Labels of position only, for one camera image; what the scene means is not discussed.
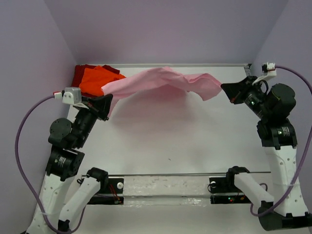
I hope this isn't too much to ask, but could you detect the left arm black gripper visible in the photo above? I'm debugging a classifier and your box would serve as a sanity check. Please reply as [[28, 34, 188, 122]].
[[76, 92, 114, 145]]

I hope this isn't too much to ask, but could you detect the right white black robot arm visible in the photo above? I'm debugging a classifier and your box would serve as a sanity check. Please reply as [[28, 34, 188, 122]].
[[221, 76, 312, 231]]

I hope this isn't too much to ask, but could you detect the orange folded t shirt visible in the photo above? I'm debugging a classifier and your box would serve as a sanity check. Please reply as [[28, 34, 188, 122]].
[[79, 64, 126, 97]]

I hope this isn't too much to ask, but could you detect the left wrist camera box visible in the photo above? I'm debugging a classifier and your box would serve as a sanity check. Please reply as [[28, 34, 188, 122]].
[[53, 87, 87, 108]]

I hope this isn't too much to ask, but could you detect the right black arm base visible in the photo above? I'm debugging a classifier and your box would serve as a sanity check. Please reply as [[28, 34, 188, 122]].
[[207, 177, 251, 205]]

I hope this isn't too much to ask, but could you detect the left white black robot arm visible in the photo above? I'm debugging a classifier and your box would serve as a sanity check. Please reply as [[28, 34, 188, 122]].
[[20, 94, 113, 234]]

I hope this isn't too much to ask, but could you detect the aluminium table edge rail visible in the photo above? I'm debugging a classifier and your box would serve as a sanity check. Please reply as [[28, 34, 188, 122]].
[[244, 63, 252, 76]]

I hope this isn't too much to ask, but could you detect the pink t shirt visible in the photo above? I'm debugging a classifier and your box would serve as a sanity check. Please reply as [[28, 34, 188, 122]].
[[101, 67, 222, 116]]

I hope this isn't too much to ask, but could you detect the dark red folded t shirt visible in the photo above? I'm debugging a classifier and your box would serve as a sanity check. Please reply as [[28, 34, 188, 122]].
[[71, 64, 120, 87]]

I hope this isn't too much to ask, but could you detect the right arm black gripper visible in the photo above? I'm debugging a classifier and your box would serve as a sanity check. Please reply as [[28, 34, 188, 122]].
[[221, 76, 273, 120]]

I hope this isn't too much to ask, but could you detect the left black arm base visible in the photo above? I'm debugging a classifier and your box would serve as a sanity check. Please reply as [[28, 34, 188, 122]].
[[88, 177, 124, 205]]

